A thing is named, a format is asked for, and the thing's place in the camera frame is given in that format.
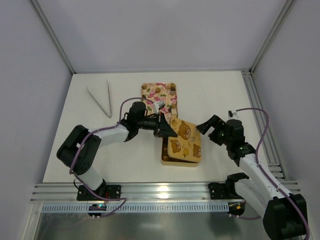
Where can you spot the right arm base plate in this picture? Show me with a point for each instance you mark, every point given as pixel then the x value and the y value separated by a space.
pixel 218 191

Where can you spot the slotted cable duct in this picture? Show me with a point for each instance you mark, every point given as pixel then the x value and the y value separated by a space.
pixel 136 207

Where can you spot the gold chocolate box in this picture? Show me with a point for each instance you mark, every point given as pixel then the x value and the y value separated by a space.
pixel 166 160

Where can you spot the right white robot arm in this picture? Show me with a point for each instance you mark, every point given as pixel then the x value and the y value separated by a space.
pixel 284 214

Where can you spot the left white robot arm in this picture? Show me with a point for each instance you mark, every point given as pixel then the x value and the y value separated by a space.
pixel 80 148

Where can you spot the white square chocolate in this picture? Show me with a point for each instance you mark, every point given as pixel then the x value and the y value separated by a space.
pixel 173 111

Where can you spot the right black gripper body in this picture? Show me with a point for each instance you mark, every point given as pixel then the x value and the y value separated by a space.
pixel 216 130

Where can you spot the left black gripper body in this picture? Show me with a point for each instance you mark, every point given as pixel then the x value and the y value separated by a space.
pixel 158 125

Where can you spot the floral tray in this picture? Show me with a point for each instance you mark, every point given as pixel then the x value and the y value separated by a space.
pixel 161 91

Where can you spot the aluminium rail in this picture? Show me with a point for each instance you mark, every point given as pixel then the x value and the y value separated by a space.
pixel 66 192

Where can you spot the silver tin lid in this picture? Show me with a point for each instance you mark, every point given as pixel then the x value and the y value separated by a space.
pixel 187 145

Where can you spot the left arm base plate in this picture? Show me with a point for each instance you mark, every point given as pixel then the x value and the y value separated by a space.
pixel 109 191

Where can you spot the metal tongs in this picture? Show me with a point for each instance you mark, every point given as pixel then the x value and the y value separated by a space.
pixel 100 92

